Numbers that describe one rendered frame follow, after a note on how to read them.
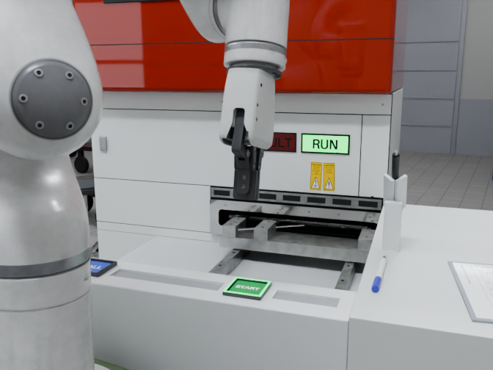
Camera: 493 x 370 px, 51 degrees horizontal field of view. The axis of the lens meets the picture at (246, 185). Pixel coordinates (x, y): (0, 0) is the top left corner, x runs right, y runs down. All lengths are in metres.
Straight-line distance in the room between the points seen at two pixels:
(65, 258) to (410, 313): 0.42
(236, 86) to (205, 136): 0.69
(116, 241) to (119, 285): 0.76
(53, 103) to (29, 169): 0.15
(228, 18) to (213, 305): 0.39
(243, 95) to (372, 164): 0.64
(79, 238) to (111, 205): 0.94
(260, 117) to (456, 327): 0.35
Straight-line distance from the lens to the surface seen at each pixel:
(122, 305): 0.79
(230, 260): 1.18
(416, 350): 0.69
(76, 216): 0.58
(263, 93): 0.67
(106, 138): 1.49
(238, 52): 0.68
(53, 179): 0.62
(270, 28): 0.69
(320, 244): 1.20
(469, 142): 9.10
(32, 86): 0.49
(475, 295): 0.78
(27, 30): 0.51
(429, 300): 0.75
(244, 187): 0.68
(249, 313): 0.71
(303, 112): 1.26
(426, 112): 9.09
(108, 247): 1.57
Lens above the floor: 1.26
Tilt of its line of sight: 12 degrees down
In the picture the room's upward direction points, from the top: straight up
